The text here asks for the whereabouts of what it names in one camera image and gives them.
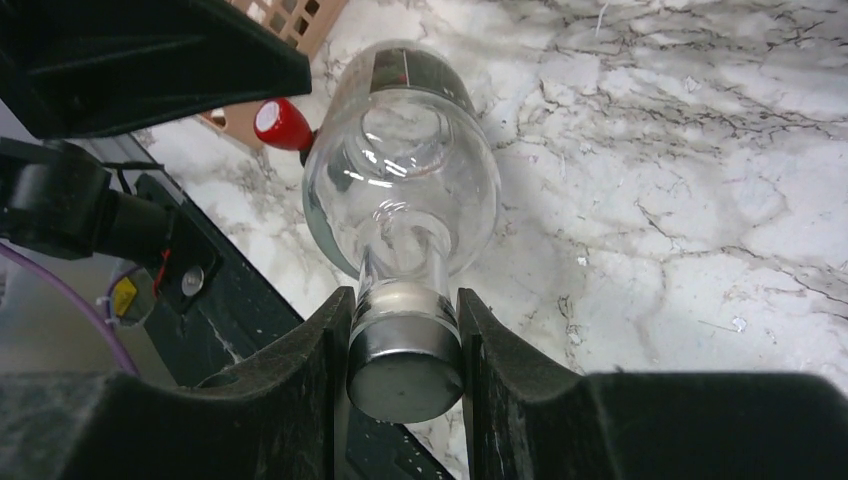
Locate round clear glass decanter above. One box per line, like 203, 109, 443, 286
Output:
303, 40, 500, 424

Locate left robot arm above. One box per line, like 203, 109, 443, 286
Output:
1, 1, 311, 282

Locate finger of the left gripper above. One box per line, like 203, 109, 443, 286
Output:
1, 1, 312, 139

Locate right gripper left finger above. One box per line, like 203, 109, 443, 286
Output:
1, 287, 355, 479

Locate small red capped jar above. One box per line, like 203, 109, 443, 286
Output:
253, 98, 317, 166

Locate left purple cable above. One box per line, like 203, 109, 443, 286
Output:
0, 241, 142, 378

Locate peach plastic file organizer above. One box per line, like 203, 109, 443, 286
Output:
196, 0, 348, 150

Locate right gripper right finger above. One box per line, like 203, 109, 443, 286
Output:
457, 288, 847, 479

